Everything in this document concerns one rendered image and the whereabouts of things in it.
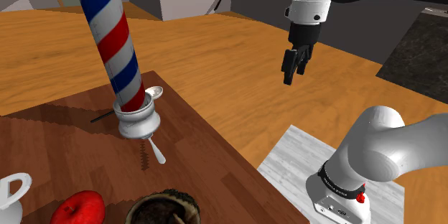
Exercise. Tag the dark brown bowl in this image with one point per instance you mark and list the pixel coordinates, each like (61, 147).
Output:
(162, 209)

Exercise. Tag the thin black stick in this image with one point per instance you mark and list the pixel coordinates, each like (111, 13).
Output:
(102, 117)

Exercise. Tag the brown wooden table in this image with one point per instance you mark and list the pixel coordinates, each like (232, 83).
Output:
(196, 167)

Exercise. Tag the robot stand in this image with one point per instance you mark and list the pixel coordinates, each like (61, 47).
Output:
(297, 160)

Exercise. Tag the red white blue striped pole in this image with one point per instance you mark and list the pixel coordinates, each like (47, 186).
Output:
(112, 37)

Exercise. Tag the silver spoon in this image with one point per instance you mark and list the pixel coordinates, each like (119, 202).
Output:
(156, 151)

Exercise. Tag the red apple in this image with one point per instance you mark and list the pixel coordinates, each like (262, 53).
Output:
(78, 209)

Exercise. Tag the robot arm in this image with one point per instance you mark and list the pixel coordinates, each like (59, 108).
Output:
(378, 146)

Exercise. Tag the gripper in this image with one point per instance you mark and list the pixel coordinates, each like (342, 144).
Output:
(303, 34)

